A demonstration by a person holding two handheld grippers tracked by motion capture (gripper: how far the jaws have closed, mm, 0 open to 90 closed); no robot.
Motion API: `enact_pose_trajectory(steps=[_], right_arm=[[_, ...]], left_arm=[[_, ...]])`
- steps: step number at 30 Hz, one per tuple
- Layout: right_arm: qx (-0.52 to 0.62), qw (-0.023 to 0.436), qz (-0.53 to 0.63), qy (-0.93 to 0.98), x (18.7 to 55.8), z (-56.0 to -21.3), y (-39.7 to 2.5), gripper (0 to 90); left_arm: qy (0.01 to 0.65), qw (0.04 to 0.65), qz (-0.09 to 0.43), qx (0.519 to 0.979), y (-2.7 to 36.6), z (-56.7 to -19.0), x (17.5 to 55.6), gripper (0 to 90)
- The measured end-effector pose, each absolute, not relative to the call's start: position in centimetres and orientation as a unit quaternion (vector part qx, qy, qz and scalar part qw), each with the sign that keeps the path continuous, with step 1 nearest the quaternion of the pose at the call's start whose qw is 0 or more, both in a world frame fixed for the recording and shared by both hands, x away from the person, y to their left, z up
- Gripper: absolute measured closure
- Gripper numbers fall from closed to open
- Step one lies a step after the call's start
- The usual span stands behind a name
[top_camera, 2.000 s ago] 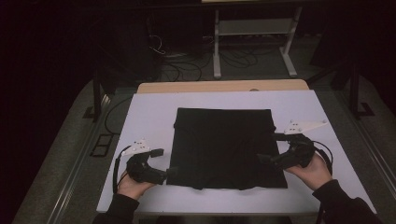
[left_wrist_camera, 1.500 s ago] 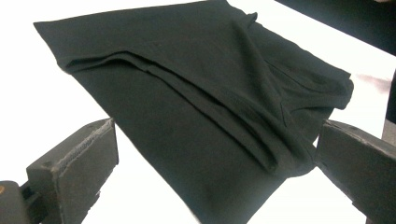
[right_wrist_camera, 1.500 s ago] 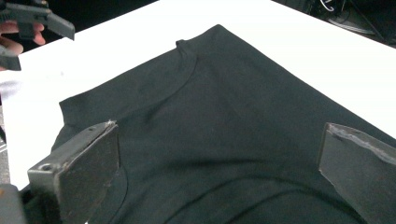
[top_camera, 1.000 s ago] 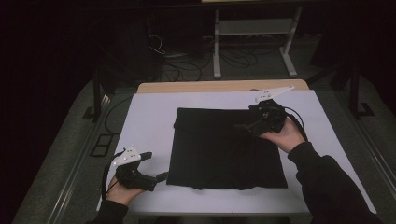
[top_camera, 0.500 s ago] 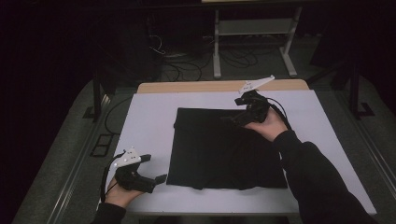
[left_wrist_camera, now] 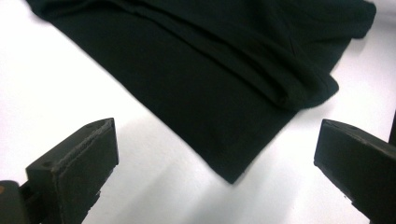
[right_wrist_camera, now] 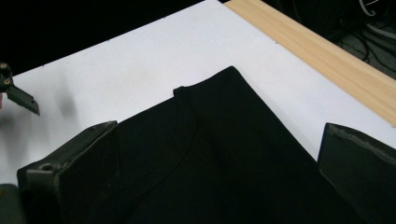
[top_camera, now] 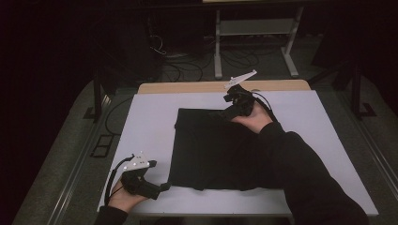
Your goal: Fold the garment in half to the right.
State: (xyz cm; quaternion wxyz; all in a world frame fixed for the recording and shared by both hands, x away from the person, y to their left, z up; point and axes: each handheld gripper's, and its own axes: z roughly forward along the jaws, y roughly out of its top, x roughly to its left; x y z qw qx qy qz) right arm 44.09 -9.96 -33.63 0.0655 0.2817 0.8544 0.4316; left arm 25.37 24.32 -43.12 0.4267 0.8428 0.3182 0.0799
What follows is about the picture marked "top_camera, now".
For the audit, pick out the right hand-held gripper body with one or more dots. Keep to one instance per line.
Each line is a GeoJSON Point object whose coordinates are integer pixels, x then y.
{"type": "Point", "coordinates": [244, 101]}

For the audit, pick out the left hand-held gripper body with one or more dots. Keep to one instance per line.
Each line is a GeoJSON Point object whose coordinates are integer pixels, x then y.
{"type": "Point", "coordinates": [136, 184]}

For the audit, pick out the black tank top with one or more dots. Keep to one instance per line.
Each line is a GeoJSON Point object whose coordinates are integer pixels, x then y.
{"type": "Point", "coordinates": [212, 150]}

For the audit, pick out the person's left hand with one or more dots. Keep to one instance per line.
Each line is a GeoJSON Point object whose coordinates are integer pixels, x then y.
{"type": "Point", "coordinates": [123, 200]}

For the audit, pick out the person's right hand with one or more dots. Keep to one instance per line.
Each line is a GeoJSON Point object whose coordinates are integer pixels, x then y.
{"type": "Point", "coordinates": [256, 120]}

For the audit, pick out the white table board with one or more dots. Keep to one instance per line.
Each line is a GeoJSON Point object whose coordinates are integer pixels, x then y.
{"type": "Point", "coordinates": [150, 125]}

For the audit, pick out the black metal stand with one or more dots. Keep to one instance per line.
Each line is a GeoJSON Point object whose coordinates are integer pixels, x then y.
{"type": "Point", "coordinates": [97, 93]}
{"type": "Point", "coordinates": [355, 93]}

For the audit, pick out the aluminium floor rail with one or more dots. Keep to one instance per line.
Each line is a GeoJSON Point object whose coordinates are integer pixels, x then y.
{"type": "Point", "coordinates": [380, 162]}
{"type": "Point", "coordinates": [75, 175]}

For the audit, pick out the grey metal desk frame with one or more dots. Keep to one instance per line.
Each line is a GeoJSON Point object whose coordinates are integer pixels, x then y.
{"type": "Point", "coordinates": [256, 27]}

